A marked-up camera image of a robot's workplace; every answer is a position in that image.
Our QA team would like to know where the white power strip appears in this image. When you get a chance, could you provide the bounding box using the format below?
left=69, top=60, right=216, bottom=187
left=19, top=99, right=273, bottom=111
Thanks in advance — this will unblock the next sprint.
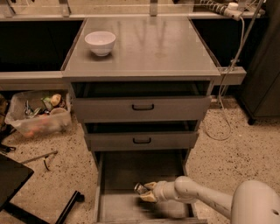
left=199, top=0, right=243, bottom=22

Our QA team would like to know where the white ceramic bowl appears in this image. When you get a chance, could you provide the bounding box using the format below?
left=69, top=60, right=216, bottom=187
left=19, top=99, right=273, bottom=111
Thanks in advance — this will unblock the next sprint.
left=85, top=31, right=116, bottom=56

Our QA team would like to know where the grey drawer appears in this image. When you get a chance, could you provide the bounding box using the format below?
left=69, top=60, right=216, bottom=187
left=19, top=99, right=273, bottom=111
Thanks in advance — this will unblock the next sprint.
left=70, top=81, right=211, bottom=123
left=84, top=120, right=198, bottom=151
left=94, top=150, right=208, bottom=224

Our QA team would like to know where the metal rod on floor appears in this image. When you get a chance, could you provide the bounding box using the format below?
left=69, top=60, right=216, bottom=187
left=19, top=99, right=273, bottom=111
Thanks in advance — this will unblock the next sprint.
left=20, top=150, right=58, bottom=165

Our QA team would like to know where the white cable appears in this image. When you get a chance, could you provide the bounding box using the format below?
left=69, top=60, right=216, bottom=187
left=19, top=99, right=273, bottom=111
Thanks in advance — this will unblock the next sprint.
left=203, top=16, right=246, bottom=142

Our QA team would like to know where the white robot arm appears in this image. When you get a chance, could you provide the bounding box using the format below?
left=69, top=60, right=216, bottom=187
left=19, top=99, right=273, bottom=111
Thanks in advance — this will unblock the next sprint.
left=135, top=176, right=280, bottom=224

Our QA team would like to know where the grey drawer cabinet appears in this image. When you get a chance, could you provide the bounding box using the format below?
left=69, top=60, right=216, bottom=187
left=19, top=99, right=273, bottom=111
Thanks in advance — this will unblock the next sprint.
left=62, top=16, right=220, bottom=161

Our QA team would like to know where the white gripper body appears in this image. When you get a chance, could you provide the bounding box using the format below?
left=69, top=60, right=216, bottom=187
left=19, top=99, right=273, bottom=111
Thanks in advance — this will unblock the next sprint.
left=152, top=181, right=177, bottom=202

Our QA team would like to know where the clear plastic bin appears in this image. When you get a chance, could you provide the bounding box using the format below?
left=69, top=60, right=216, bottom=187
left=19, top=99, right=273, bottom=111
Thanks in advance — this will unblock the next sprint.
left=5, top=90, right=72, bottom=137

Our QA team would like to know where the grey bottom drawer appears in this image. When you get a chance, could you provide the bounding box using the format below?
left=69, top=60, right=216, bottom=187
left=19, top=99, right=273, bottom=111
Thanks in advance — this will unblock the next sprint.
left=94, top=150, right=208, bottom=224

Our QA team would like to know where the grey middle drawer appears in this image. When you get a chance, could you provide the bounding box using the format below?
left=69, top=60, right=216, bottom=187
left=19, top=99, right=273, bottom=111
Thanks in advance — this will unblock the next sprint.
left=84, top=120, right=198, bottom=151

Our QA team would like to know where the black chair base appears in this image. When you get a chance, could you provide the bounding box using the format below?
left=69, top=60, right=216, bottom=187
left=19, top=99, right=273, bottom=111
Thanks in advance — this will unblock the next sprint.
left=0, top=155, right=85, bottom=224

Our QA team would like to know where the grey top drawer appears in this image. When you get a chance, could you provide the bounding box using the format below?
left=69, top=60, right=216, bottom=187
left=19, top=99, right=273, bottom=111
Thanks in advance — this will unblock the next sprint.
left=70, top=81, right=211, bottom=123

